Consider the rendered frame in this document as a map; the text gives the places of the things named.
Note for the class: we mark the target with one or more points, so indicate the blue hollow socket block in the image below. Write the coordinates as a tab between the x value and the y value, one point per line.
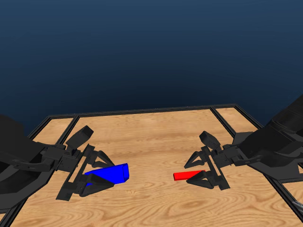
116	173

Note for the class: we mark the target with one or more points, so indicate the thin red peg bar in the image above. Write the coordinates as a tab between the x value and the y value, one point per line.
184	175

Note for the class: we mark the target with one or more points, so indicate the black table frame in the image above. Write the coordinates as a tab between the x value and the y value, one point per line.
154	110

